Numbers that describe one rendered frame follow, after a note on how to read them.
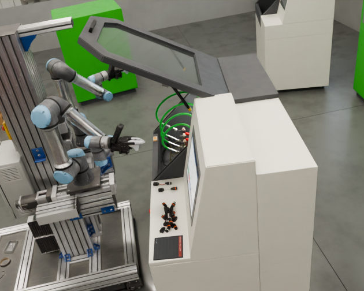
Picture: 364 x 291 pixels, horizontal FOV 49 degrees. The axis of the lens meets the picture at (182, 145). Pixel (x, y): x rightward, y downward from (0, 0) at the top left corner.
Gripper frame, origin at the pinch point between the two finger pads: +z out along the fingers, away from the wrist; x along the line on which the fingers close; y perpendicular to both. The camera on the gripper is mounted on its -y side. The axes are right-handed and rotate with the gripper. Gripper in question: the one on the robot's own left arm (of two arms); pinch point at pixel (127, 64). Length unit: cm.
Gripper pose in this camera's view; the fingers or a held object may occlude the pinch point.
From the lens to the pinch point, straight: 329.6
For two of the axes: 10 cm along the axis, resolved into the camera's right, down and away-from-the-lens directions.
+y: 0.5, 7.7, 6.4
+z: 8.0, -4.1, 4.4
